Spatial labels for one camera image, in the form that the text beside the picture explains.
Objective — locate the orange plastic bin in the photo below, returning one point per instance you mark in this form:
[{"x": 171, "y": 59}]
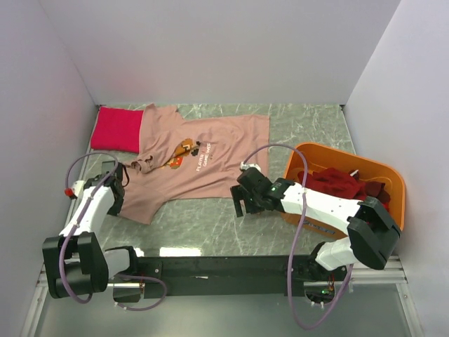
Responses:
[{"x": 320, "y": 157}]

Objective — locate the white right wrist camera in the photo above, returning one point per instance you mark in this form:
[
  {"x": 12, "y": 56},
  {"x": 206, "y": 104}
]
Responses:
[{"x": 245, "y": 166}]

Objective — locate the dark red t shirt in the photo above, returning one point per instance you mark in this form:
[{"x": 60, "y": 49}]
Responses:
[{"x": 346, "y": 185}]

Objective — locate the pink t shirt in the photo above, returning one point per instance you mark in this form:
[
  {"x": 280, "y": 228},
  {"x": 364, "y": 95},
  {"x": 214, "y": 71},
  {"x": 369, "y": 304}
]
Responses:
[{"x": 189, "y": 159}]

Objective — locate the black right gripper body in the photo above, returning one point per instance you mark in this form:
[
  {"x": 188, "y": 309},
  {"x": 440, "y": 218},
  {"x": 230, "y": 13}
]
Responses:
[{"x": 252, "y": 201}]

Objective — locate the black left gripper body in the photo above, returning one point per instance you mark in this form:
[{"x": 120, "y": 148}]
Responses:
[{"x": 114, "y": 209}]

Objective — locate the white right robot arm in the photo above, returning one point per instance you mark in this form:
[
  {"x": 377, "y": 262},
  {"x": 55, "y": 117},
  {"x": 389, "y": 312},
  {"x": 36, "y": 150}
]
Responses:
[{"x": 370, "y": 232}]

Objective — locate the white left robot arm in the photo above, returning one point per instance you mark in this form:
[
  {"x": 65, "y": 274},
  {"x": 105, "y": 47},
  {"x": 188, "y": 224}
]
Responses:
[{"x": 74, "y": 262}]

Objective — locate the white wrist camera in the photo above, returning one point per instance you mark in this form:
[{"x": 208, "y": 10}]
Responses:
[
  {"x": 75, "y": 191},
  {"x": 245, "y": 166}
]

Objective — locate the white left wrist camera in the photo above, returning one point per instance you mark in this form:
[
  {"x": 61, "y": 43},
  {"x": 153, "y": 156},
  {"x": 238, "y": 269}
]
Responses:
[{"x": 75, "y": 191}]

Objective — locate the folded magenta t shirt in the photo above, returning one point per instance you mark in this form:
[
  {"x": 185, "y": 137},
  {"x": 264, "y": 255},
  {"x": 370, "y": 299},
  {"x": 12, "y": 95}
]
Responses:
[{"x": 117, "y": 129}]

